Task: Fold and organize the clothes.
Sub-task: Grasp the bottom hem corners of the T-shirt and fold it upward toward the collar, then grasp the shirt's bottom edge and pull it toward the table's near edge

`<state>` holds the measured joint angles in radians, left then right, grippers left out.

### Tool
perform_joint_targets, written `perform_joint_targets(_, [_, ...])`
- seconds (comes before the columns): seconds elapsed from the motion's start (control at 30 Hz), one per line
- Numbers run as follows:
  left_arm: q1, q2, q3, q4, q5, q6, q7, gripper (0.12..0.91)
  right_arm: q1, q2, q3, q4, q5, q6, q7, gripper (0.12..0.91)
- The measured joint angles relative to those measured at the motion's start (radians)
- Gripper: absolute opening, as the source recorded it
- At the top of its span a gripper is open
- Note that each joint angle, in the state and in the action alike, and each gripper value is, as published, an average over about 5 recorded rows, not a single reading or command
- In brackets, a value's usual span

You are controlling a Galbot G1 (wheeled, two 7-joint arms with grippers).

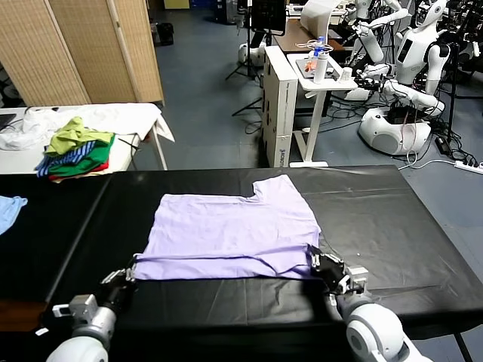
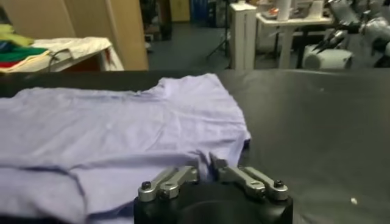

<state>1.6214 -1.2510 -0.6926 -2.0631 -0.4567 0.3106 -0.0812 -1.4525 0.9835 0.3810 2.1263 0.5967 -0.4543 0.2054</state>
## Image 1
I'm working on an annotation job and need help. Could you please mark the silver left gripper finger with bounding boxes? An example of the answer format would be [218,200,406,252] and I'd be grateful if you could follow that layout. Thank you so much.
[126,254,139,282]
[100,268,128,284]

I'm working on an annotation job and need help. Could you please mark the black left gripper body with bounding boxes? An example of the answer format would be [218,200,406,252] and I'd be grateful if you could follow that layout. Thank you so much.
[96,281,137,313]

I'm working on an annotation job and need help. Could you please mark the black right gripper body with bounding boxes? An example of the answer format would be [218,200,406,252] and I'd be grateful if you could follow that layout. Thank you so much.
[316,258,350,294]

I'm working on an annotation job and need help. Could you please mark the lavender t-shirt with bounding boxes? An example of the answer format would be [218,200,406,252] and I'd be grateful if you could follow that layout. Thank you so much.
[134,175,322,282]

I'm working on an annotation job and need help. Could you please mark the small white robot base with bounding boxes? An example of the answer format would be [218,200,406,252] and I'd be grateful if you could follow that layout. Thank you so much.
[237,41,267,68]

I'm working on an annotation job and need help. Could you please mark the pile of colourful clothes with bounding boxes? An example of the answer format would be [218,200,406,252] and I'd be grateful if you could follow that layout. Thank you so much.
[47,133,116,177]

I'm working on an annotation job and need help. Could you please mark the large black table cover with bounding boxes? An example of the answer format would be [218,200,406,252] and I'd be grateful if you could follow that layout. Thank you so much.
[45,164,483,342]

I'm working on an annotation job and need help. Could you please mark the small black table cover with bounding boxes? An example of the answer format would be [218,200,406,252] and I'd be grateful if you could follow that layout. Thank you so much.
[0,173,112,302]

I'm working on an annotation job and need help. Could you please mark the beige garment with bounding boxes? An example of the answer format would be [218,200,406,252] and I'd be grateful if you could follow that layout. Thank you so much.
[51,167,112,185]

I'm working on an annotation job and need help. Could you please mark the red garment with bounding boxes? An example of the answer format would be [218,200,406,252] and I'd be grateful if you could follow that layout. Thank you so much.
[48,160,110,182]

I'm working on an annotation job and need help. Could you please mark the light blue garment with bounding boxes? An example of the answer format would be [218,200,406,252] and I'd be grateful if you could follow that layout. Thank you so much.
[0,195,29,237]

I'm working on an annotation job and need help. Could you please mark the white table leg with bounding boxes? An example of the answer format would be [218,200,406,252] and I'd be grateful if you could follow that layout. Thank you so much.
[130,126,169,171]

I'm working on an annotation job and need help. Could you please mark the blue striped garment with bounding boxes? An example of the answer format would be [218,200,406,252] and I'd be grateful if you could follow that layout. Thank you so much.
[35,141,97,179]

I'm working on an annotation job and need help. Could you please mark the lime green garment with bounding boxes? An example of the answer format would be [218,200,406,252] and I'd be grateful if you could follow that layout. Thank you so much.
[45,116,114,158]

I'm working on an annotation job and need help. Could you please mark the tall white cardboard box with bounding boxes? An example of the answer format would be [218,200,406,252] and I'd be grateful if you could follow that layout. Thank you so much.
[261,45,299,169]

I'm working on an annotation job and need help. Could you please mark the white tablecloth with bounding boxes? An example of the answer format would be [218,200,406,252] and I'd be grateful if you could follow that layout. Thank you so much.
[0,102,177,175]

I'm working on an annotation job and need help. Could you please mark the white standing desk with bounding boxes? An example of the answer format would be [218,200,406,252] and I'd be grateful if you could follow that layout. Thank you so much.
[286,52,358,169]

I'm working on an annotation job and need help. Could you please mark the black monitor stand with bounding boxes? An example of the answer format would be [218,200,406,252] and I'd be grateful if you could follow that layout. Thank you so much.
[232,32,273,118]

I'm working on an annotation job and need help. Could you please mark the white power strip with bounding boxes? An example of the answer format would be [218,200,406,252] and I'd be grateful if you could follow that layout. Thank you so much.
[454,160,483,174]

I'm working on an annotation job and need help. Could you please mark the white crumpled cloth pile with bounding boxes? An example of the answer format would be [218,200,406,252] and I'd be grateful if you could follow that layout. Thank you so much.
[0,109,69,152]

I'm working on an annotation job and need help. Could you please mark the white tumbler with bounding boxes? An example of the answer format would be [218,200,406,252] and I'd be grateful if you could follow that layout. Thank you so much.
[313,51,329,84]

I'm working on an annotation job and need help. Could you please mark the black laptop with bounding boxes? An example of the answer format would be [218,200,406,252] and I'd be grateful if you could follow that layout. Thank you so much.
[0,113,18,133]

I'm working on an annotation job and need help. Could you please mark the grey laptop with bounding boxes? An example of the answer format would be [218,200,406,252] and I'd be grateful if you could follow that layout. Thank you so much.
[296,58,340,81]

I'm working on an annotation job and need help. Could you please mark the black pole stand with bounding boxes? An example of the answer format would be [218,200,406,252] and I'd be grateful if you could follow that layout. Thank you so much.
[447,43,463,144]

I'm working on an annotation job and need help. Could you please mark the black tripod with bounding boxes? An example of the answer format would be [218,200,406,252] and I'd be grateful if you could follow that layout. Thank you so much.
[225,0,262,82]

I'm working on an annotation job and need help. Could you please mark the brown wooden desk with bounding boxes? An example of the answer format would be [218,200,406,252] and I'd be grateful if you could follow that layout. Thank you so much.
[272,18,346,54]

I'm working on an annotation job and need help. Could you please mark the white humanoid robot with base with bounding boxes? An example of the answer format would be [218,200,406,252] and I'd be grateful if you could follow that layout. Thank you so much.
[357,0,452,156]

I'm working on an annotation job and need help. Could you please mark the bamboo folding screen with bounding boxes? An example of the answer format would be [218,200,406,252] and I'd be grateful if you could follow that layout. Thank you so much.
[0,0,166,109]

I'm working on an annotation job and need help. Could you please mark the black trash bin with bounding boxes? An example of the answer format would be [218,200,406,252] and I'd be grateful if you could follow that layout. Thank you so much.
[156,22,175,48]

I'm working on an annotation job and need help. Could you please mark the white curved shell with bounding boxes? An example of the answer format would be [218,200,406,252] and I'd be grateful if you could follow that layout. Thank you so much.
[300,0,339,35]

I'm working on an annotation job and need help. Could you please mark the black monitor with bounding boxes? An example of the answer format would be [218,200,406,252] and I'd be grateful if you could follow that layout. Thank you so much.
[250,0,288,37]

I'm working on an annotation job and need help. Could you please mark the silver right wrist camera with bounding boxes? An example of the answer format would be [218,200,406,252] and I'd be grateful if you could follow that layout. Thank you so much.
[341,265,369,295]

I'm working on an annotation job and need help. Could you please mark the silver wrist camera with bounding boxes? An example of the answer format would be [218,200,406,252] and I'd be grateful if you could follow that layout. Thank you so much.
[51,294,99,320]
[341,265,369,295]

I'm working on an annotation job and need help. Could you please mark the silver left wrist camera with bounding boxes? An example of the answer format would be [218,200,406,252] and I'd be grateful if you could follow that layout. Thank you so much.
[51,294,99,320]

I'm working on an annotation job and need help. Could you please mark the thin black cable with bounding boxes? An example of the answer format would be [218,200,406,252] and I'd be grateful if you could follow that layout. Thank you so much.
[117,136,143,152]

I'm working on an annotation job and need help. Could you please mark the white floor cable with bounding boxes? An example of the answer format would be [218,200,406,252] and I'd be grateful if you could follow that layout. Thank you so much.
[398,150,460,170]

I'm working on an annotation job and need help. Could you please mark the black floor cables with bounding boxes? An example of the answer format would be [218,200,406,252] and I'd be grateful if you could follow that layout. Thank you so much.
[245,100,363,137]

